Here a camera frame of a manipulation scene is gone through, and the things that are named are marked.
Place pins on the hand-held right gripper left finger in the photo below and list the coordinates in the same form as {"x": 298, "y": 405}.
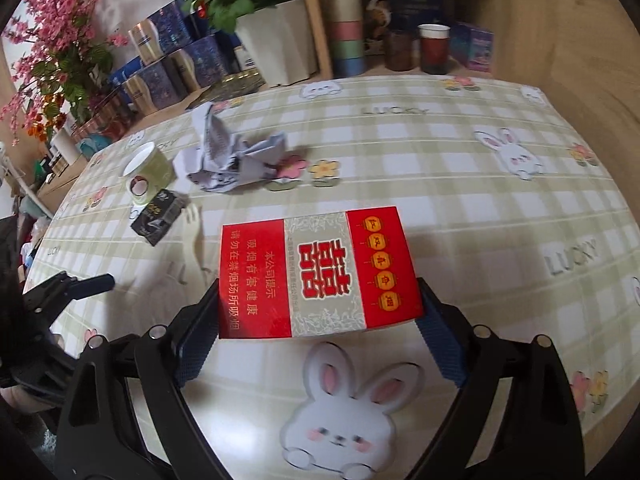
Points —
{"x": 197, "y": 345}

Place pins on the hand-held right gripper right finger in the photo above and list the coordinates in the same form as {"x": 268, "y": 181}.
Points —
{"x": 445, "y": 345}

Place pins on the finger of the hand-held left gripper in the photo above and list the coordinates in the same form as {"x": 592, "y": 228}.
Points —
{"x": 75, "y": 287}

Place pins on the red cigarette box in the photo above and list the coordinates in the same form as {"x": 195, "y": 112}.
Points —
{"x": 320, "y": 270}

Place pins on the small black box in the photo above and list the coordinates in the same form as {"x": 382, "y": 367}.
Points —
{"x": 157, "y": 217}

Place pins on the white vase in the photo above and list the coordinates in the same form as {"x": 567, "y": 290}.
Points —
{"x": 62, "y": 147}

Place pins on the teal round ornament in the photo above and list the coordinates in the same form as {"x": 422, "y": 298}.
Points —
{"x": 92, "y": 145}

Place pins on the masking tape roll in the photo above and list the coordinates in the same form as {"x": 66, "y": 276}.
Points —
{"x": 160, "y": 170}

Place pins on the plaid bunny tablecloth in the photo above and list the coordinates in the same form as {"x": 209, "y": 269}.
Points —
{"x": 450, "y": 185}

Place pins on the orange artificial flowers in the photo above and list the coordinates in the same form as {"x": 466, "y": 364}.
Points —
{"x": 47, "y": 122}

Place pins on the striped planter basket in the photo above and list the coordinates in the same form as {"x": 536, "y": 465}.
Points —
{"x": 105, "y": 120}

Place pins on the crumpled white paper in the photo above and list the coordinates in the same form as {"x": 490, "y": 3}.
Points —
{"x": 220, "y": 160}

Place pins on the blue gold gift box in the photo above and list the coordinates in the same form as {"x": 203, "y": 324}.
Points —
{"x": 205, "y": 62}
{"x": 160, "y": 32}
{"x": 152, "y": 87}

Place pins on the blue flat gift box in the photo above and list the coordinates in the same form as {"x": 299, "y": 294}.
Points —
{"x": 122, "y": 72}

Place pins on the golden leaf tray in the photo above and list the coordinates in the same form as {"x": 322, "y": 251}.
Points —
{"x": 230, "y": 87}

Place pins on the pink blossom artificial tree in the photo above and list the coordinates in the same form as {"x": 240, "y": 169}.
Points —
{"x": 55, "y": 35}

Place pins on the white blue round logo box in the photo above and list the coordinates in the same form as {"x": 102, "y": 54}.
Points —
{"x": 246, "y": 62}

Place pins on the red paper cup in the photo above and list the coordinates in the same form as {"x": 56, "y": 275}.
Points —
{"x": 434, "y": 52}

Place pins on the brown glass cup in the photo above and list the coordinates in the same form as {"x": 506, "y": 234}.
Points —
{"x": 399, "y": 52}

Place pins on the purple box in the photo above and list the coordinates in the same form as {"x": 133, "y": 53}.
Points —
{"x": 475, "y": 47}

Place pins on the white ribbed flower pot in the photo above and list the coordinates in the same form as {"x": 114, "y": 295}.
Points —
{"x": 280, "y": 45}

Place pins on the pastel paper cup stack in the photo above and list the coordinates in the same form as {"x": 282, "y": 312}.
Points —
{"x": 346, "y": 30}

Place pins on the wooden shelf unit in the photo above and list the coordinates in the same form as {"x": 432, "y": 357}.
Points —
{"x": 312, "y": 35}

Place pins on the dark blue moon gift box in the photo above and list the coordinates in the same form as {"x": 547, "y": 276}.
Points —
{"x": 415, "y": 5}

